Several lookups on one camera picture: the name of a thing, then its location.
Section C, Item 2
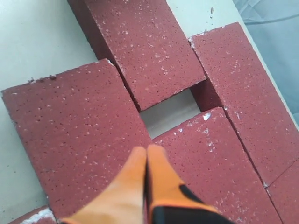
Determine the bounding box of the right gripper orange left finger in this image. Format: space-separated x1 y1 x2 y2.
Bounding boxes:
61 147 147 224

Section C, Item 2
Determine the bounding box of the front large red brick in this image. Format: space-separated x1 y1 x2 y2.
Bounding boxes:
9 206 57 224

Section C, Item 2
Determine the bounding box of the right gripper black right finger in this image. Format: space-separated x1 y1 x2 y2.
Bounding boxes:
146 144 226 224

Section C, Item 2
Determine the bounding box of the pale wrinkled backdrop cloth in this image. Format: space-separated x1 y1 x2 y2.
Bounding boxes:
233 0 299 126

